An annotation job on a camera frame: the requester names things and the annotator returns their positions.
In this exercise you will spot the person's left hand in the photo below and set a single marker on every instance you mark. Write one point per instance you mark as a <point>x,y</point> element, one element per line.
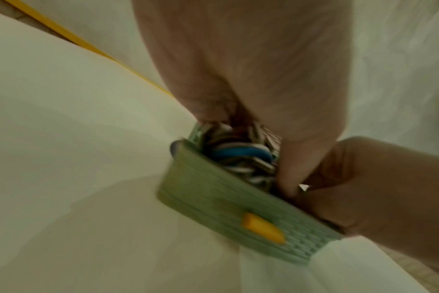
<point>248,63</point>

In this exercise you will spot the person's right hand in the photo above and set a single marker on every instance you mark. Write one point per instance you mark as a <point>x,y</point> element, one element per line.
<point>386,194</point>

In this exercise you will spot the green woven basket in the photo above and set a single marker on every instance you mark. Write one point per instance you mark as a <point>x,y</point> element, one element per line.
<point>237,211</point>

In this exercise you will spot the blue round piece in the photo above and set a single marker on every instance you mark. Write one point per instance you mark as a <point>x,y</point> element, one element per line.
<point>237,153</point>

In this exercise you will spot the pile of metal cutlery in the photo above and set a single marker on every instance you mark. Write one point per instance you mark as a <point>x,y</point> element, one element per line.
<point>246,168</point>

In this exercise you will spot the white sheet with yellow edge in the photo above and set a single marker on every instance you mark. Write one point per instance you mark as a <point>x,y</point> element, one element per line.
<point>78,160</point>

